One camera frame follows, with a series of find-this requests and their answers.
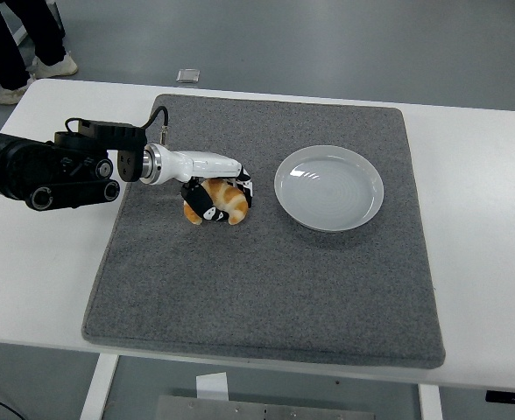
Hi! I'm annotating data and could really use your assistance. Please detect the white table leg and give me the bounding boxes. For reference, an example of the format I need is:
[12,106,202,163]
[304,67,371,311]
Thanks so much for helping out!
[417,384,443,420]
[78,353,121,420]

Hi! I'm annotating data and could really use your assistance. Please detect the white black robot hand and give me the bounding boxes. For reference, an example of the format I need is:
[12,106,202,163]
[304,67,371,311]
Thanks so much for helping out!
[159,146,256,224]

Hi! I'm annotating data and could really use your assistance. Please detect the grey felt mat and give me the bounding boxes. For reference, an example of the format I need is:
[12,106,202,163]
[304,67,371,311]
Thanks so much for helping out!
[81,94,446,370]

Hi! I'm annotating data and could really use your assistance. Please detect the grey metal plate with screws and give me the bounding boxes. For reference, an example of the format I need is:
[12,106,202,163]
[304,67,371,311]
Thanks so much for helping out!
[155,394,375,420]

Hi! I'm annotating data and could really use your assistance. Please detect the black table control panel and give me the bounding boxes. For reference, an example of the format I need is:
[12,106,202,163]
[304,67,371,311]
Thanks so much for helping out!
[484,388,515,404]

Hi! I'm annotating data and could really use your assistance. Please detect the croissant bread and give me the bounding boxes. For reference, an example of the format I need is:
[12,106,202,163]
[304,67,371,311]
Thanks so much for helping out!
[183,178,250,227]

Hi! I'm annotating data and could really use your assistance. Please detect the light grey round plate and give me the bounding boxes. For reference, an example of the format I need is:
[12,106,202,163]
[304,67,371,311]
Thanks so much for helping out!
[273,145,384,233]

